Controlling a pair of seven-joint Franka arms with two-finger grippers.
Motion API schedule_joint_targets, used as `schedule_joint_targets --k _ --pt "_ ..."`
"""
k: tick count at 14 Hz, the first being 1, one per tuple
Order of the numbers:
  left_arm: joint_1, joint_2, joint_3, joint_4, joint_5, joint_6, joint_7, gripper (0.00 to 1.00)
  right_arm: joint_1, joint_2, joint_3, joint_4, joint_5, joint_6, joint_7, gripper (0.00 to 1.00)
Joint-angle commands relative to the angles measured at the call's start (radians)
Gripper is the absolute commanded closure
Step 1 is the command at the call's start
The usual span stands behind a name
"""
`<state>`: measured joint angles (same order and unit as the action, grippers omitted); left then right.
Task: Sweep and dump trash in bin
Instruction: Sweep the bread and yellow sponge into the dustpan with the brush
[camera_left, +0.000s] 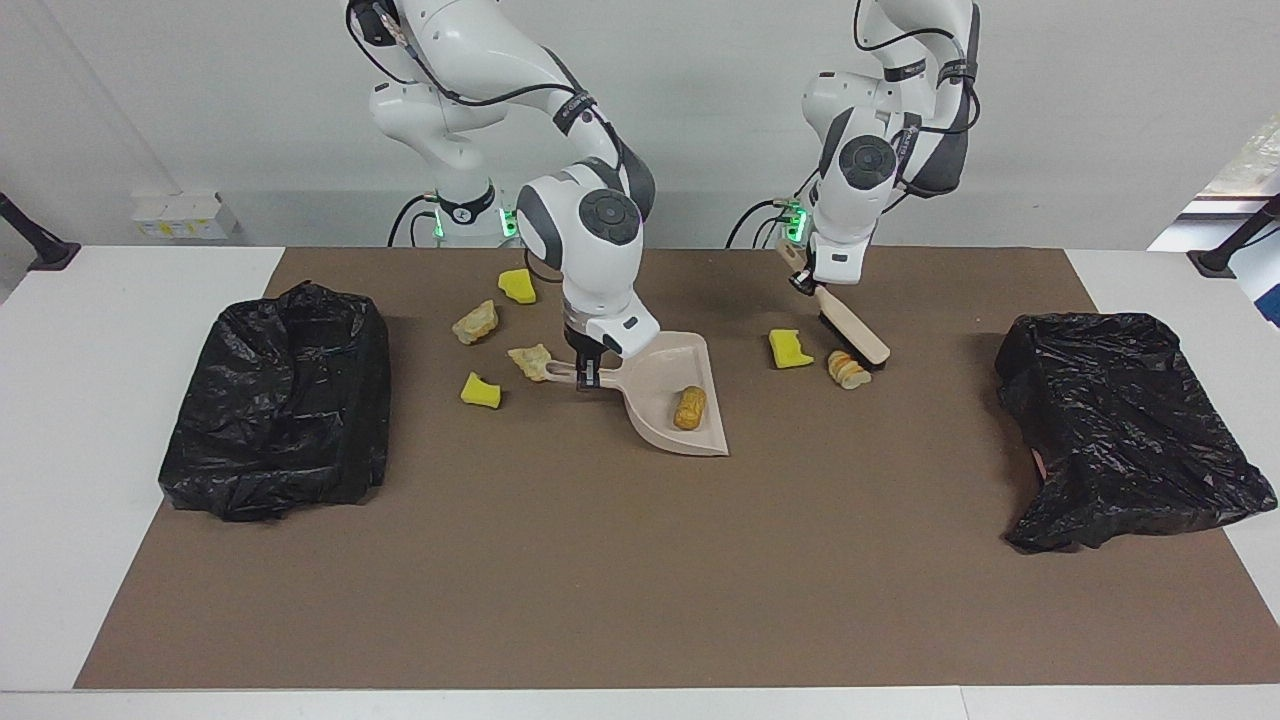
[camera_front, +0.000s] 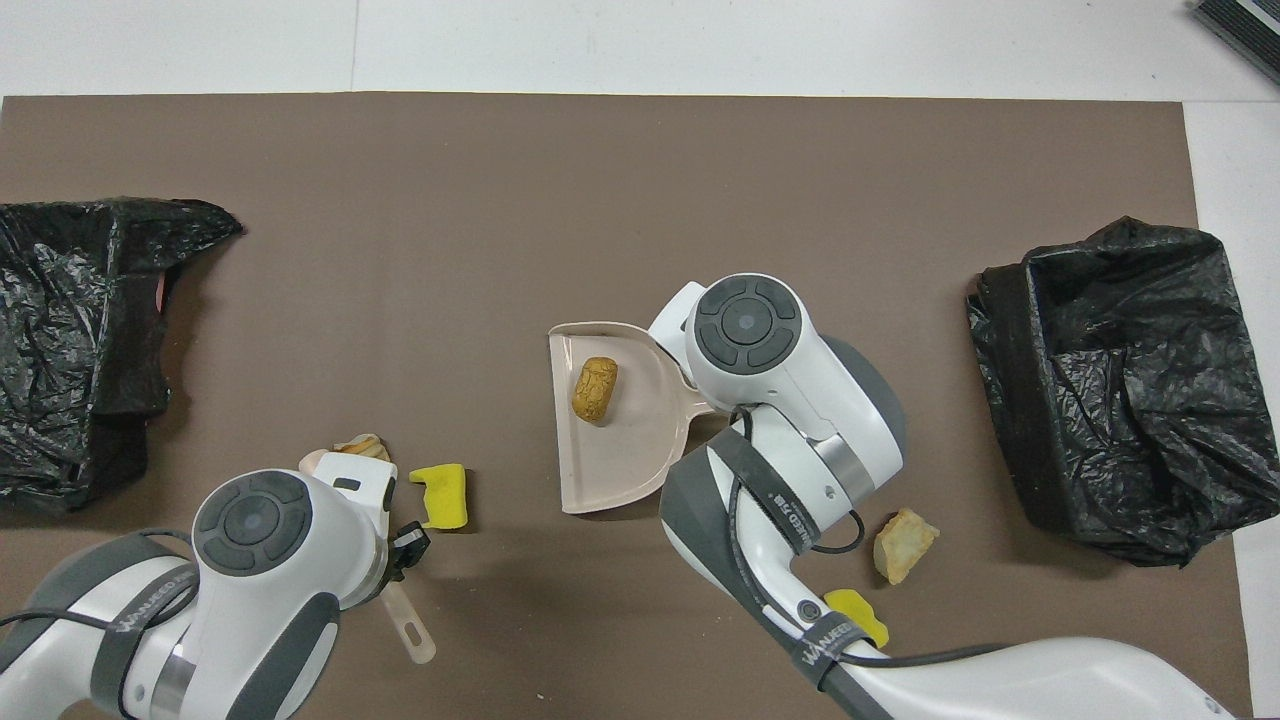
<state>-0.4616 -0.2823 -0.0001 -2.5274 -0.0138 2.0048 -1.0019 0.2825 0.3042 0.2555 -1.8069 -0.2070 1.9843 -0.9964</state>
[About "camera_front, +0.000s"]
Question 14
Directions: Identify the brown bread roll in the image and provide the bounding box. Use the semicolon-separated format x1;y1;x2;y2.
571;357;619;424

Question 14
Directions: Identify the empty black bag bin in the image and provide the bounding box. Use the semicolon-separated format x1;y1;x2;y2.
0;197;244;516

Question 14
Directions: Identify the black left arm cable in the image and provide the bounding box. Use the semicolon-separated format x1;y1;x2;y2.
0;528;196;633

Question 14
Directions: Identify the brown table mat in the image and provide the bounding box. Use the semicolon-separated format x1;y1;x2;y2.
0;92;1256;720

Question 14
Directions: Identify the beige hand brush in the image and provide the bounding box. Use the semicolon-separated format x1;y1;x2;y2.
299;450;439;667

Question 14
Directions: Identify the pale crumbly bread chunk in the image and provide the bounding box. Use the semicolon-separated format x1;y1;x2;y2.
873;508;941;586

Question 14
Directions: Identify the yellow sponge piece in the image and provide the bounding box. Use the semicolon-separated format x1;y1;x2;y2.
409;463;469;531
825;588;890;649

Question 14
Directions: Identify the dark ribbed panel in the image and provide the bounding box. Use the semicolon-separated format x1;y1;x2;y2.
1188;0;1280;86

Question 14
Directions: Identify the black bag trash bin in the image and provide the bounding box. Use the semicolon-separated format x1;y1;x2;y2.
966;216;1280;568

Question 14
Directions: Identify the beige plastic dustpan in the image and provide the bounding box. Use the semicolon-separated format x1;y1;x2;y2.
548;321;717;517

